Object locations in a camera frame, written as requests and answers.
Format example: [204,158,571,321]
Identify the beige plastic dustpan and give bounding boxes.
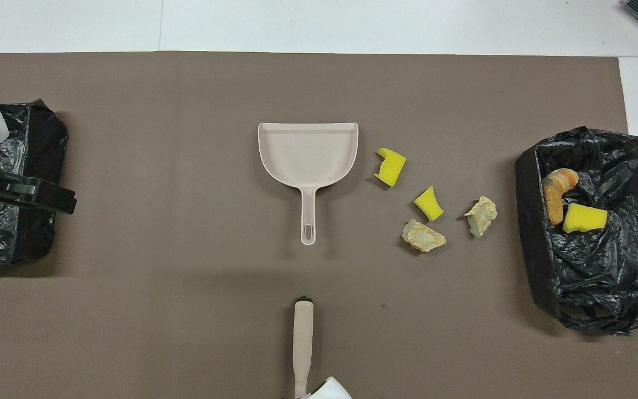
[258,122,360,246]

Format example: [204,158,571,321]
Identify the beige hand brush black bristles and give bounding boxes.
[292,296,316,399]

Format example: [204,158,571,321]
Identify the notched yellow-green sponge piece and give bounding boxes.
[374,147,407,187]

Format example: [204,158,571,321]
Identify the beige foam chunk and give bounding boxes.
[542,168,580,193]
[402,218,447,253]
[463,196,498,238]

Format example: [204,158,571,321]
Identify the small yellow sponge piece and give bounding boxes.
[413,186,445,222]

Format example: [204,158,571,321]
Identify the brown bread-like piece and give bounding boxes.
[544,186,565,226]

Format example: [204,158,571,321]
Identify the chunky yellow sponge piece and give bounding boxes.
[562,203,609,234]

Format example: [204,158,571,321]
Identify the black bag lined bin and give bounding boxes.
[515,126,638,335]
[0,99,69,265]

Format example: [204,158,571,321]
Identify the brown paper table mat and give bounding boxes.
[0,52,638,399]

